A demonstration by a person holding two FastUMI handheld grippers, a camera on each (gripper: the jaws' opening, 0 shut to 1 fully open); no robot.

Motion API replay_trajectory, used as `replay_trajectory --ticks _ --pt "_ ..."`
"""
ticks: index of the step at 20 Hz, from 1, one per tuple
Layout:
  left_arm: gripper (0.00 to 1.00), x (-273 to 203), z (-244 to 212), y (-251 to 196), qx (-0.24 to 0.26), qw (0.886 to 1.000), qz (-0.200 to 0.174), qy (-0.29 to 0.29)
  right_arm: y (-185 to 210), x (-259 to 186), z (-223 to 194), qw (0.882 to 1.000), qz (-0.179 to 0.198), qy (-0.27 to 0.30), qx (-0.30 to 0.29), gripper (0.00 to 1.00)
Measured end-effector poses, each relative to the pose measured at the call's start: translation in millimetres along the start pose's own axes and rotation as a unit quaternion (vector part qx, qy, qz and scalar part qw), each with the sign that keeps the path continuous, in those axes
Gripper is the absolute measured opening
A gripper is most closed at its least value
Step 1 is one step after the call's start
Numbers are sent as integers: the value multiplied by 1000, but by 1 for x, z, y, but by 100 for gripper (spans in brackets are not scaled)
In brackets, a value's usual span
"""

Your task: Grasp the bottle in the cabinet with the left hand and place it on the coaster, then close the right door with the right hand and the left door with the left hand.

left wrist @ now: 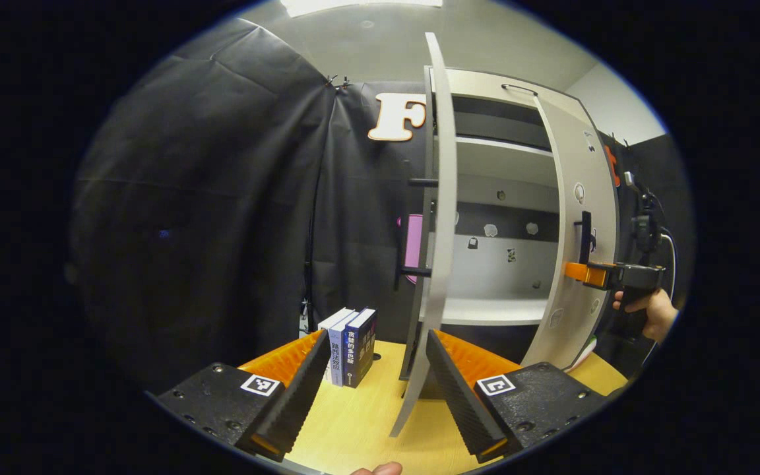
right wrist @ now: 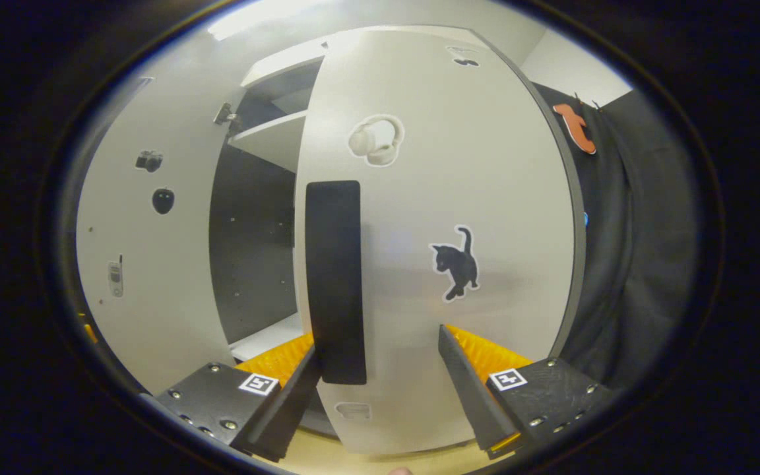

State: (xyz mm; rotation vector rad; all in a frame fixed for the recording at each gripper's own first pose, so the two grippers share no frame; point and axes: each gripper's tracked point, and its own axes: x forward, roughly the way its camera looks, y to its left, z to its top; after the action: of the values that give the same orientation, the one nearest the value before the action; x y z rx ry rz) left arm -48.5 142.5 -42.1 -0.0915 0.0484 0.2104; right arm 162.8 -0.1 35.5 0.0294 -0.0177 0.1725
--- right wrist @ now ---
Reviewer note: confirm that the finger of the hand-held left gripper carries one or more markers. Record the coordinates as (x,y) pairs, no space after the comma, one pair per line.
(88,328)

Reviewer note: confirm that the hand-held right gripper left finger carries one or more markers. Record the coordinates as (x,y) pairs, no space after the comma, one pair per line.
(274,409)

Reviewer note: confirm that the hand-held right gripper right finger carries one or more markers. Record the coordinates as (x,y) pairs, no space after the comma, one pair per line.
(469,396)

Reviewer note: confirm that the white cabinet door headphones sticker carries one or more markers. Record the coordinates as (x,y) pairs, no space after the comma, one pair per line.
(472,165)

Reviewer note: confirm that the metal door hinge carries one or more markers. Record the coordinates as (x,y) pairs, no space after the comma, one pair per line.
(225,115)

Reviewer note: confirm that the black backdrop cloth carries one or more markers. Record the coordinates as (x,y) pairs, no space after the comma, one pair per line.
(644,264)

